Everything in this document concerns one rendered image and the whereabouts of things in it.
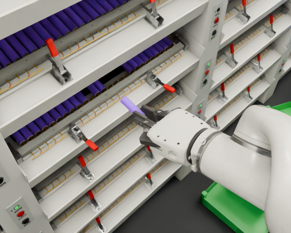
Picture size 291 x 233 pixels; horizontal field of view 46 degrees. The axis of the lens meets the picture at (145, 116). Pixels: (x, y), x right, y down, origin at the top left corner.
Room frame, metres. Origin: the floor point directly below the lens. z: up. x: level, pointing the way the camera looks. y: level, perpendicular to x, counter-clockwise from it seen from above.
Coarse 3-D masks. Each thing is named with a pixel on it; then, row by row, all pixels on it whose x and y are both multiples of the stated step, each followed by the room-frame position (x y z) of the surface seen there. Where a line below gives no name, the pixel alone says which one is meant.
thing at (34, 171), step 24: (192, 48) 0.82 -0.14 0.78; (168, 72) 0.74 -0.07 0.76; (120, 96) 0.64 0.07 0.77; (144, 96) 0.65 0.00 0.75; (96, 120) 0.56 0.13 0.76; (120, 120) 0.58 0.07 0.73; (48, 144) 0.48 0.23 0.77; (72, 144) 0.48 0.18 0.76; (24, 168) 0.41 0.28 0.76; (48, 168) 0.42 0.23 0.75
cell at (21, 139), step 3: (15, 132) 0.49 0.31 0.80; (18, 132) 0.49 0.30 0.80; (12, 135) 0.48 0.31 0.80; (15, 135) 0.48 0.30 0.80; (18, 135) 0.48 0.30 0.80; (21, 135) 0.48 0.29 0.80; (15, 138) 0.47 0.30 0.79; (18, 138) 0.47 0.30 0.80; (21, 138) 0.47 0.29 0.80; (24, 138) 0.48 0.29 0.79; (18, 141) 0.47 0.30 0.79; (21, 141) 0.46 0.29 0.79
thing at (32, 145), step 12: (180, 48) 0.81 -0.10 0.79; (156, 60) 0.75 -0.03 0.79; (144, 72) 0.70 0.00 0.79; (120, 84) 0.65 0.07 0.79; (108, 96) 0.61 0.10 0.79; (84, 108) 0.57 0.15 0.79; (72, 120) 0.53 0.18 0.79; (48, 132) 0.49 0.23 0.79; (60, 132) 0.50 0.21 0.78; (36, 144) 0.46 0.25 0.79; (24, 156) 0.44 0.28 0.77; (36, 156) 0.44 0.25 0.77
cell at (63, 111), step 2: (58, 104) 0.57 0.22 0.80; (60, 104) 0.57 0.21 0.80; (56, 106) 0.57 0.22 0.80; (58, 106) 0.57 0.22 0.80; (60, 106) 0.57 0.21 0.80; (62, 106) 0.57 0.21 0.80; (56, 108) 0.57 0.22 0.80; (58, 108) 0.56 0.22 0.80; (60, 108) 0.56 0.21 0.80; (62, 108) 0.56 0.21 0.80; (64, 108) 0.57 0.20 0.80; (58, 110) 0.56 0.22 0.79; (60, 110) 0.56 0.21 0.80; (62, 110) 0.56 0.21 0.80; (64, 110) 0.56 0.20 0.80; (66, 110) 0.56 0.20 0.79; (60, 112) 0.56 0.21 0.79; (62, 112) 0.55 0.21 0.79; (64, 112) 0.55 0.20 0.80; (66, 112) 0.55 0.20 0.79; (62, 114) 0.55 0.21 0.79; (64, 114) 0.55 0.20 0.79
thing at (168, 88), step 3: (156, 78) 0.69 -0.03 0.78; (156, 81) 0.68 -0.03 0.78; (159, 81) 0.68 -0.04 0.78; (159, 84) 0.67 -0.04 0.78; (162, 84) 0.67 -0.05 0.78; (165, 84) 0.66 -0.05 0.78; (165, 87) 0.65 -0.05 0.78; (168, 87) 0.65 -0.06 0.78; (171, 87) 0.65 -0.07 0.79; (168, 90) 0.64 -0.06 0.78; (171, 90) 0.64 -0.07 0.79; (174, 90) 0.64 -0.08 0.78
